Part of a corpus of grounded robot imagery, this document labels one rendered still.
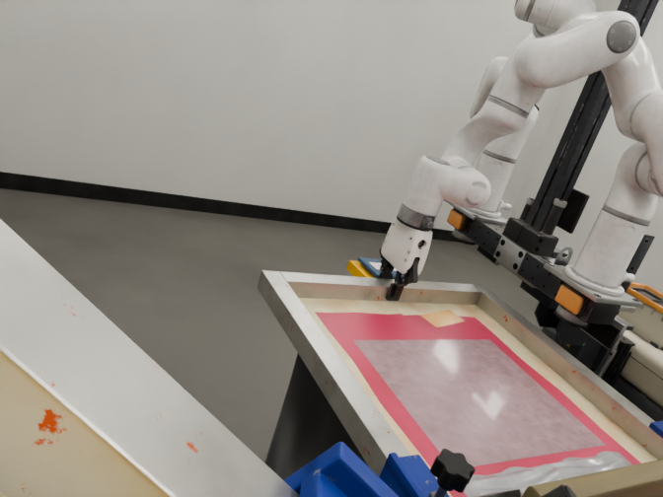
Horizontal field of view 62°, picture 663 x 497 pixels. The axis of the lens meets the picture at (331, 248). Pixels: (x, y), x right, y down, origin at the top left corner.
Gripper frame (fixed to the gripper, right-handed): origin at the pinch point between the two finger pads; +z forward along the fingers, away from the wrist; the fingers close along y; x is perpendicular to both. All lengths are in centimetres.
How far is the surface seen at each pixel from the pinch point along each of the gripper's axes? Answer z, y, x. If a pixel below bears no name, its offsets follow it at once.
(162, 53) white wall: 4, 309, -8
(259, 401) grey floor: 104, 82, -27
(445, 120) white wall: 0, 309, -254
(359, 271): 6.8, 19.2, -5.5
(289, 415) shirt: 22.1, -12.7, 22.3
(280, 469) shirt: 34.1, -14.6, 21.4
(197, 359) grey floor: 105, 113, -7
